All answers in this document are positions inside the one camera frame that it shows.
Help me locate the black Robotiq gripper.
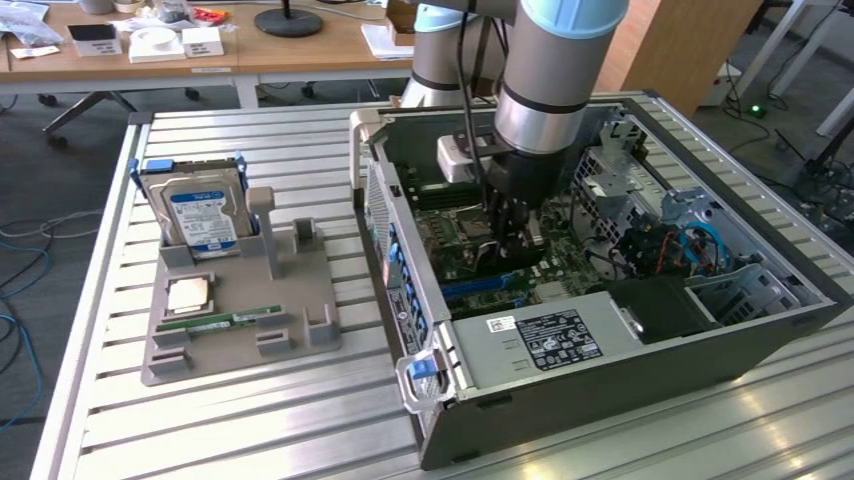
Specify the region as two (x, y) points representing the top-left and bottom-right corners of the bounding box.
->
(484, 148), (565, 215)

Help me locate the green graphics card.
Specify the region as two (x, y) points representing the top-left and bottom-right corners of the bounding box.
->
(463, 238), (547, 274)

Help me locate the perforated metal disk bay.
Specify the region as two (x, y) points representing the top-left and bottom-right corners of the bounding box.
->
(569, 113), (675, 241)

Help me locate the CPU socket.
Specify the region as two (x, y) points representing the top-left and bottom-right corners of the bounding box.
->
(449, 204), (499, 240)

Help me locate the green motherboard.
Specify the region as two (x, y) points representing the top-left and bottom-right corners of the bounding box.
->
(396, 167), (619, 321)

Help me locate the blue expansion slot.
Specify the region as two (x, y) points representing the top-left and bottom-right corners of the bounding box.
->
(439, 277), (508, 298)

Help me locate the wooden cabinet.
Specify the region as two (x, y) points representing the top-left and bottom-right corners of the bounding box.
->
(585, 0), (766, 117)

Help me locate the stack of papers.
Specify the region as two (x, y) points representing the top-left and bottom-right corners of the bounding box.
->
(359, 22), (416, 61)

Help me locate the cardboard box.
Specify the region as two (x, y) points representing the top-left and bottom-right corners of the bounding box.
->
(384, 0), (419, 32)

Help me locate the grey power supply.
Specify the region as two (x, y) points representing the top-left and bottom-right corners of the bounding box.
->
(449, 291), (643, 392)

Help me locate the blue case latch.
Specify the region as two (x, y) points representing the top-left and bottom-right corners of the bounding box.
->
(405, 358), (447, 390)

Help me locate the small metal disk bay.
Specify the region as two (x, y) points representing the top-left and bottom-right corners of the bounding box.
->
(684, 262), (802, 329)

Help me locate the black round lamp base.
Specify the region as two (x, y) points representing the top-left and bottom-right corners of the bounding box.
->
(252, 0), (327, 37)

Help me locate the open grey PC case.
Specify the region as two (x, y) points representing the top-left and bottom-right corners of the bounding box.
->
(349, 97), (839, 472)

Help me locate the hard disk with blue label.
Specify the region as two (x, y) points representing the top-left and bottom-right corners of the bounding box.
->
(126, 149), (265, 261)

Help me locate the grey parts rack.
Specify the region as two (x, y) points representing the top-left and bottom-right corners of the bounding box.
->
(138, 185), (345, 387)

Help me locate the green RAM stick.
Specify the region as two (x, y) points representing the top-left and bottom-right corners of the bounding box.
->
(153, 305), (285, 334)

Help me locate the small white box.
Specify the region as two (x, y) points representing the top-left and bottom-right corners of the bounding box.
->
(180, 27), (222, 59)

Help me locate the CPU chip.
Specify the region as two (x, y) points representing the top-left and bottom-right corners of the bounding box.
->
(164, 277), (213, 315)

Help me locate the red small item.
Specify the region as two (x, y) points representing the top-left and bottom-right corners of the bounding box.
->
(190, 7), (233, 27)

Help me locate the white box with roll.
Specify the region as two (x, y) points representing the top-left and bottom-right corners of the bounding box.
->
(125, 27), (189, 65)

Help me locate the office chair base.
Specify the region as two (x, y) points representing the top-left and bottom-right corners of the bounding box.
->
(36, 88), (202, 149)

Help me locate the black and white box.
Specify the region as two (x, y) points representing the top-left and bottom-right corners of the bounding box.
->
(65, 23), (122, 58)

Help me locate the wooden desk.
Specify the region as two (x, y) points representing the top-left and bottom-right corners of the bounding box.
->
(0, 0), (419, 96)

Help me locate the clear plastic bag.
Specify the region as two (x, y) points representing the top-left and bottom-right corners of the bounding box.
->
(0, 2), (66, 49)

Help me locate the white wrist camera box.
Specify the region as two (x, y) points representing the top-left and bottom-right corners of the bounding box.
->
(436, 130), (499, 185)

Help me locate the red wire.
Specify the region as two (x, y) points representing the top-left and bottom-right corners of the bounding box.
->
(652, 232), (672, 274)

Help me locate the blue wire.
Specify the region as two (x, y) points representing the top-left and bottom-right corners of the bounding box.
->
(683, 221), (736, 274)

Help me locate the white table frame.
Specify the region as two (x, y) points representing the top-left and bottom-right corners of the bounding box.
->
(726, 0), (854, 136)

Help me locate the grey floor cable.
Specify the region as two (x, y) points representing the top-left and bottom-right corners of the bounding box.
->
(0, 209), (101, 240)

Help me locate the blue floor cable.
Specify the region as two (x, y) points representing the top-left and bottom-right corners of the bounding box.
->
(0, 239), (52, 431)

